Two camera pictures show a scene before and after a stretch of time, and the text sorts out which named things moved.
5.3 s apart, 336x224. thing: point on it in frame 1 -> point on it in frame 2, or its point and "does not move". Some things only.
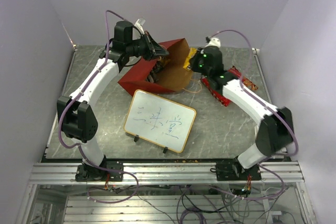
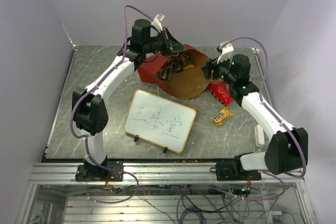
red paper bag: x=175 y=77 -> x=190 y=83
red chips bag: x=218 y=94 does not move
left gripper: x=153 y=47 -> x=171 y=43
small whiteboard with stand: x=159 y=122 does not move
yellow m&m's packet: x=192 y=51 -> x=222 y=116
